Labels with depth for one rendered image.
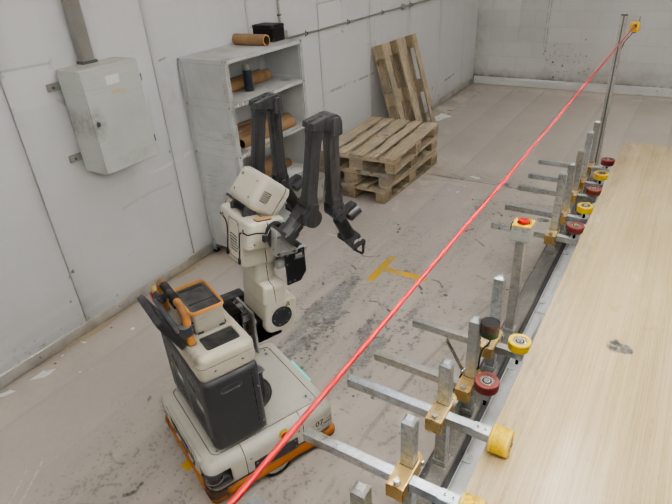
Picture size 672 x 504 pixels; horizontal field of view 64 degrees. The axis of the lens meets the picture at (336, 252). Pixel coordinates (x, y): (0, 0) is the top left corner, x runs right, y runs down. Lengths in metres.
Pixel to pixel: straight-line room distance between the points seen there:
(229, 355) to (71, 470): 1.22
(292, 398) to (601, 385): 1.40
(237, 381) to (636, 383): 1.46
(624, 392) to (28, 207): 3.09
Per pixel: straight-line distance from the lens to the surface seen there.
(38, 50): 3.52
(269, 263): 2.34
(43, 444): 3.33
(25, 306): 3.70
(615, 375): 2.02
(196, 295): 2.37
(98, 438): 3.22
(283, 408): 2.65
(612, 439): 1.81
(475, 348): 1.84
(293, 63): 4.54
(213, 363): 2.19
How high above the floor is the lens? 2.18
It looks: 30 degrees down
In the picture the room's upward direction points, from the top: 4 degrees counter-clockwise
